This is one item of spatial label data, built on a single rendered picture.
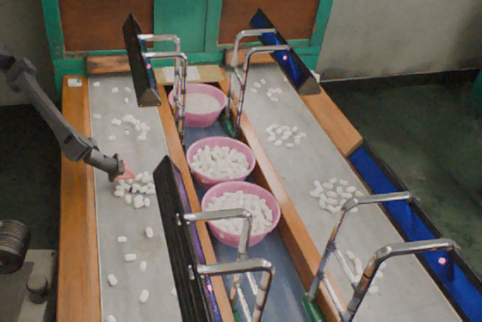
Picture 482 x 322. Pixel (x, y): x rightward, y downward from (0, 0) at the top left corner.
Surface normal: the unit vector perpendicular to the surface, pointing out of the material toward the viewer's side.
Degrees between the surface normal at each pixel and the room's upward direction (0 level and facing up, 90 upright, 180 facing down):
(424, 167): 0
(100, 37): 90
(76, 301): 0
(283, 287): 0
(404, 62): 87
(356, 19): 90
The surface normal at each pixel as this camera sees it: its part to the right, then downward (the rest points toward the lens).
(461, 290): -0.82, -0.33
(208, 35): 0.16, 0.65
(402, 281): 0.02, -0.75
